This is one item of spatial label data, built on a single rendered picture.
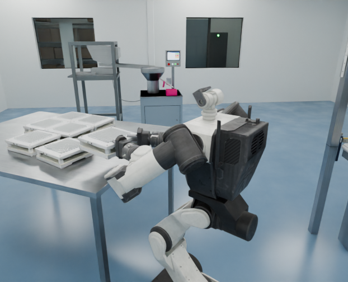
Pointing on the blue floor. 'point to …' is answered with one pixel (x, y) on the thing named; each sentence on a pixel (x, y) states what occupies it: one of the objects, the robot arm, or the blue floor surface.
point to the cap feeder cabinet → (161, 108)
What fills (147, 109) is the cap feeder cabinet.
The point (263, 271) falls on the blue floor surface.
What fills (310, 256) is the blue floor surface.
